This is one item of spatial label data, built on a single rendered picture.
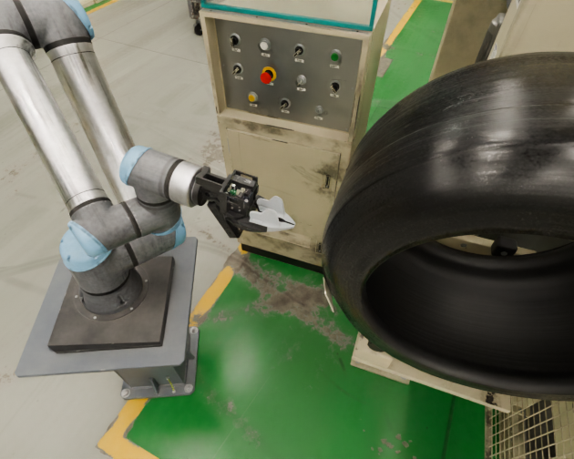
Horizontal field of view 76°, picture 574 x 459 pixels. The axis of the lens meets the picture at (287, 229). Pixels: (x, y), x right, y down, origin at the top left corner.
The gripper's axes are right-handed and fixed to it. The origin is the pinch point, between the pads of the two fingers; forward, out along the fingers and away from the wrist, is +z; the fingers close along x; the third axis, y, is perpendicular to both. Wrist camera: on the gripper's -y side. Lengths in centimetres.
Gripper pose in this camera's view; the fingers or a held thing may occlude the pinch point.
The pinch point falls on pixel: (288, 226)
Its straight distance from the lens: 76.0
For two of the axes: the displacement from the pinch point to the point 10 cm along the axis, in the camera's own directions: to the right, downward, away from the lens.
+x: 3.4, -7.2, 6.1
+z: 9.3, 3.3, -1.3
